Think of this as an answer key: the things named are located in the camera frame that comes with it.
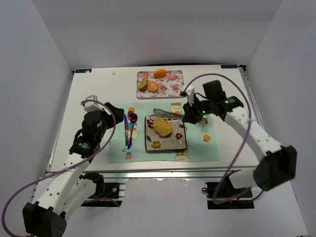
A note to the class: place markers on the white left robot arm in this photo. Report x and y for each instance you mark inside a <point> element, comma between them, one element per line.
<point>48,215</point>

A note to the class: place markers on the square patterned ceramic plate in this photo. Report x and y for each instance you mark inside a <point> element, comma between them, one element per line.
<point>176,140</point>

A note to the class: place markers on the blue table label sticker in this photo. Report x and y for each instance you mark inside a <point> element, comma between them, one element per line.
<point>229,66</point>

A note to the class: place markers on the smooth orange bun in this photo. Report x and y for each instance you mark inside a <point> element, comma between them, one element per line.
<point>159,73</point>

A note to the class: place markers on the left blue table label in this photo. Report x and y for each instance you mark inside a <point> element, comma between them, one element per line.
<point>78,71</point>

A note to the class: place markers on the seeded bread sandwich slice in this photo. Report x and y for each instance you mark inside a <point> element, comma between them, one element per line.
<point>162,127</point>

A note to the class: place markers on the iridescent purple knife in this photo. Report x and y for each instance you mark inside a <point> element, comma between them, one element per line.
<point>126,131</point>

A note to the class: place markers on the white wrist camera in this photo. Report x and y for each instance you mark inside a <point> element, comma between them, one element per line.
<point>91,104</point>
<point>188,91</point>

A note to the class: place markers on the metal slotted tongs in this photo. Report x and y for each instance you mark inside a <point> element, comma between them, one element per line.
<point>160,112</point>

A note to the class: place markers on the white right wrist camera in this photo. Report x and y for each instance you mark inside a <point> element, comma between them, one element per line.
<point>188,91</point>

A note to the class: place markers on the round orange bread roll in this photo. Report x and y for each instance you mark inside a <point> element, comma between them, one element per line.
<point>153,86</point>

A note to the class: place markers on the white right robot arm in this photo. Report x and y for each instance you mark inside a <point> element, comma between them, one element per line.
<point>277,163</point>

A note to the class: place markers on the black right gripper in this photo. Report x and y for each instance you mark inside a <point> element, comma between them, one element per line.
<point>191,113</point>

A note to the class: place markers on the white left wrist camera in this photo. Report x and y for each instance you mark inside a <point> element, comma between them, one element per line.
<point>91,104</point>

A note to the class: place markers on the large seeded bread slice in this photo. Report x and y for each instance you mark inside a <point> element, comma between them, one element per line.
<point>143,84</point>

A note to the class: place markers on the floral rectangular tray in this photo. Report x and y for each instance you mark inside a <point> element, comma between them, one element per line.
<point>168,86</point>

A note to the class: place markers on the iridescent purple spoon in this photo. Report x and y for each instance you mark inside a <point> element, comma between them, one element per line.
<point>133,118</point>

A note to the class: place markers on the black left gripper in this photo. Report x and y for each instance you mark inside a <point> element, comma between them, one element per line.
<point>114,112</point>

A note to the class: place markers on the pale yellow mug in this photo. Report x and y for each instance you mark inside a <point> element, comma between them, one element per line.
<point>204,120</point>

